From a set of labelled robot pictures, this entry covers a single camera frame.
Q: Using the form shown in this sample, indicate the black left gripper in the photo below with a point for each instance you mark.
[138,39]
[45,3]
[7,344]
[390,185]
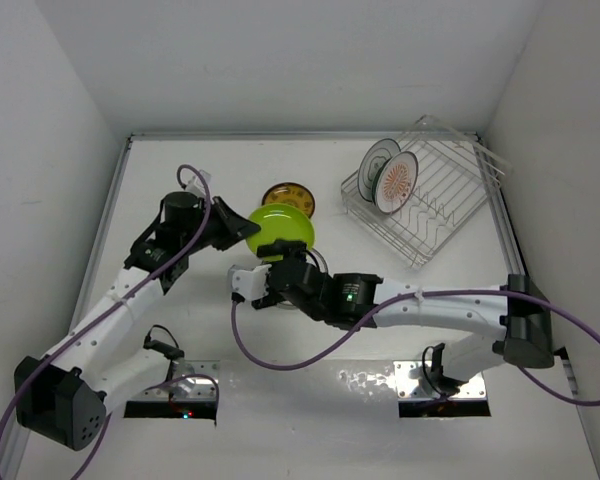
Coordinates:
[232,225]

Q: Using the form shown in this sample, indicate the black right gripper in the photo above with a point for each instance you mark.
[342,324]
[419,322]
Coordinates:
[286,247]

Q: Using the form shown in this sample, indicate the white plate red characters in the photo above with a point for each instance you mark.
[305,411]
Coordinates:
[317,260]

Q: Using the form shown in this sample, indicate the lime green plate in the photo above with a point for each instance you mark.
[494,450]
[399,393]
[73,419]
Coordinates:
[280,221]

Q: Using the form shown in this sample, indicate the dark brown patterned plate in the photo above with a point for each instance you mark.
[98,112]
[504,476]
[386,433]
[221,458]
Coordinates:
[293,194]

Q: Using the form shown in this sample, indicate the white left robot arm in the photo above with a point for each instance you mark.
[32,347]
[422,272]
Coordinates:
[66,395]

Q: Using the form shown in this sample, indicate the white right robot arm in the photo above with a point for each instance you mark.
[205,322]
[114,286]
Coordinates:
[504,324]

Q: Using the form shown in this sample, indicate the white plate orange sunburst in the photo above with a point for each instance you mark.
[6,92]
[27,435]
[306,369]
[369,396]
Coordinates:
[395,183]

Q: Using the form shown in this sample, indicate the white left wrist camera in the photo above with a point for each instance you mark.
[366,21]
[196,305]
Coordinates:
[196,185]

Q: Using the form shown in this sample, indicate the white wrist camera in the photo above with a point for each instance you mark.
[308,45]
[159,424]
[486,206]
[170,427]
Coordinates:
[196,185]
[248,284]

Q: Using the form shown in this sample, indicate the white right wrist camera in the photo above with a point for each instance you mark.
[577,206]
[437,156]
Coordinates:
[248,284]

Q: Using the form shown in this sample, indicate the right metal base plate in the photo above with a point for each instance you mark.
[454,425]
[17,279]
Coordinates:
[410,385]

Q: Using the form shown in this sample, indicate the metal base plate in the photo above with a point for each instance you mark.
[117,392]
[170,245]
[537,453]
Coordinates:
[188,380]
[410,385]

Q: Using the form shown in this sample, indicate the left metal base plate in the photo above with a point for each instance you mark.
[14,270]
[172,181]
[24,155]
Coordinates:
[188,380]

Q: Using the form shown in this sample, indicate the metal wire dish rack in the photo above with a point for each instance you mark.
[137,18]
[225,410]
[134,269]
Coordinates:
[457,175]

